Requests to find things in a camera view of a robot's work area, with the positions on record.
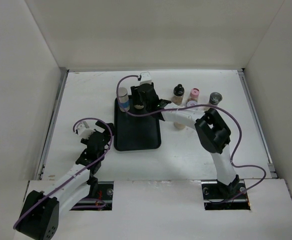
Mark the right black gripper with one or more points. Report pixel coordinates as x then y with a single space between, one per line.
135 95

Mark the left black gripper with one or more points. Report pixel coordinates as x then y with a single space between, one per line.
106 137

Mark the silver cap blue label bottle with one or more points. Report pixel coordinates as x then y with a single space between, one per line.
124 103

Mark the black cap spice bottle front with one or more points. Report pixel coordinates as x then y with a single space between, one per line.
138 107

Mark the black cap spice bottle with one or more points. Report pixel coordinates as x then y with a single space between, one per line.
178 94
138 107

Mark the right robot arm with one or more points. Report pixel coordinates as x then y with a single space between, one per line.
213 132

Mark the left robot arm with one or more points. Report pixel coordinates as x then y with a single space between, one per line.
76 190

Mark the black plastic tray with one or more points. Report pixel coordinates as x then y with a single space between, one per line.
135 133

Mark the yellow cap spice bottle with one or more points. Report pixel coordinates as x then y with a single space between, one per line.
179 126

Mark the pink cap spice bottle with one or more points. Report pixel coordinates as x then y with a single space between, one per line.
194 95

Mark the grey clear cap spice bottle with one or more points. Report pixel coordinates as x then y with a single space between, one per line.
214 99

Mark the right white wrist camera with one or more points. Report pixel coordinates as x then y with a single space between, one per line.
144 78

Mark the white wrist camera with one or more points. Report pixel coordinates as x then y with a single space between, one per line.
144 78
83 130

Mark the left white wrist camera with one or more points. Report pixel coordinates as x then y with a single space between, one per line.
83 130

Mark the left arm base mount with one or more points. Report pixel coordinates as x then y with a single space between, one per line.
99 198

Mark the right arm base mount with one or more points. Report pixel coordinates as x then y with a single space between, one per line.
220 197

